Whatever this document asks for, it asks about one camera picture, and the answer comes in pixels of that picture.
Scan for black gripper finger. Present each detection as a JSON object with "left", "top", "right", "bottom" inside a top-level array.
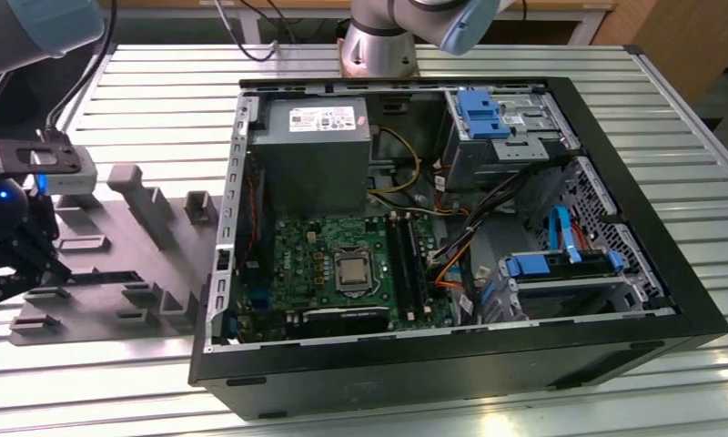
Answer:
[
  {"left": 26, "top": 197, "right": 74, "bottom": 280},
  {"left": 0, "top": 242, "right": 69, "bottom": 305}
]

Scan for black RAM slot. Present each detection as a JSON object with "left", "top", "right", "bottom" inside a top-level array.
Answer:
[
  {"left": 401, "top": 211, "right": 425, "bottom": 319},
  {"left": 409, "top": 211, "right": 433, "bottom": 316}
]

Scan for grey parts rack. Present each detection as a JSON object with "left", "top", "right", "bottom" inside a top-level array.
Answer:
[{"left": 8, "top": 164, "right": 225, "bottom": 348}]

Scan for blue board connector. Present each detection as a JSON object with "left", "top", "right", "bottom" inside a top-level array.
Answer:
[{"left": 248, "top": 284, "right": 273, "bottom": 316}]

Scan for green motherboard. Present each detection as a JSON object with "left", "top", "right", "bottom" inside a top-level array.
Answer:
[{"left": 233, "top": 211, "right": 463, "bottom": 342}]

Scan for grey power supply unit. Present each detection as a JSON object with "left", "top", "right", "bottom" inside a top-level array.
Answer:
[{"left": 246, "top": 95, "right": 376, "bottom": 219}]

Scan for CPU socket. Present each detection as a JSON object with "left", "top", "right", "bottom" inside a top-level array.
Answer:
[{"left": 330, "top": 245, "right": 382, "bottom": 298}]

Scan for silver CPU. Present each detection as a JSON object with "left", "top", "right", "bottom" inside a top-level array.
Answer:
[{"left": 337, "top": 259, "right": 370, "bottom": 286}]

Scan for black graphics card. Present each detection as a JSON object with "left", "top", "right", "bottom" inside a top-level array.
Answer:
[{"left": 284, "top": 304, "right": 394, "bottom": 340}]

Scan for black PC case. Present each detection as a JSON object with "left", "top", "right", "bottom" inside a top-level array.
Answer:
[{"left": 186, "top": 76, "right": 728, "bottom": 422}]

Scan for blue drive bay latch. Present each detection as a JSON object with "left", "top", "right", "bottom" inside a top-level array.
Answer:
[
  {"left": 456, "top": 89, "right": 501, "bottom": 120},
  {"left": 467, "top": 117, "right": 512, "bottom": 141}
]

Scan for blue disk carrier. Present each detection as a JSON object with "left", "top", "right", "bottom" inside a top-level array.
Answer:
[{"left": 503, "top": 249, "right": 625, "bottom": 281}]

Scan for metal drive cage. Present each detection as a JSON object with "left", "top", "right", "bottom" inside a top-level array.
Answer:
[{"left": 440, "top": 86, "right": 583, "bottom": 193}]

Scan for metal disk bay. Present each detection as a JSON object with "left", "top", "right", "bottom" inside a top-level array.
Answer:
[{"left": 495, "top": 248, "right": 648, "bottom": 322}]

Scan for white-framed wooden workbench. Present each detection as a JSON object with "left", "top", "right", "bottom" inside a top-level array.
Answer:
[{"left": 114, "top": 0, "right": 621, "bottom": 46}]

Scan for wooden cabinet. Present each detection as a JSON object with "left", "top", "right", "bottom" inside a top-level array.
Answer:
[{"left": 592, "top": 0, "right": 728, "bottom": 108}]

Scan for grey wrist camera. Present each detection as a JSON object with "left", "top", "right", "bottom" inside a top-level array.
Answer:
[{"left": 0, "top": 138, "right": 100, "bottom": 198}]

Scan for black camera cable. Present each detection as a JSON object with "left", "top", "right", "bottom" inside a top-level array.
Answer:
[{"left": 34, "top": 0, "right": 121, "bottom": 143}]

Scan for thin cable with silver plug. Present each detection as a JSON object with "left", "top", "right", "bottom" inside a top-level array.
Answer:
[{"left": 213, "top": 0, "right": 280, "bottom": 63}]

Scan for yellow wires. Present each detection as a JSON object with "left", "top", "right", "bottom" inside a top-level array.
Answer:
[{"left": 366, "top": 126, "right": 425, "bottom": 200}]

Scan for orange wires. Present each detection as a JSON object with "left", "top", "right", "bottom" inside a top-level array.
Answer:
[{"left": 433, "top": 229, "right": 480, "bottom": 292}]

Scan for black cable bundle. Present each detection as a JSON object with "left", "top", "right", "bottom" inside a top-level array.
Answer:
[{"left": 431, "top": 153, "right": 571, "bottom": 266}]

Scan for blue flat data cable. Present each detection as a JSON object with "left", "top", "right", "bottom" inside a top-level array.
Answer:
[{"left": 547, "top": 204, "right": 585, "bottom": 265}]

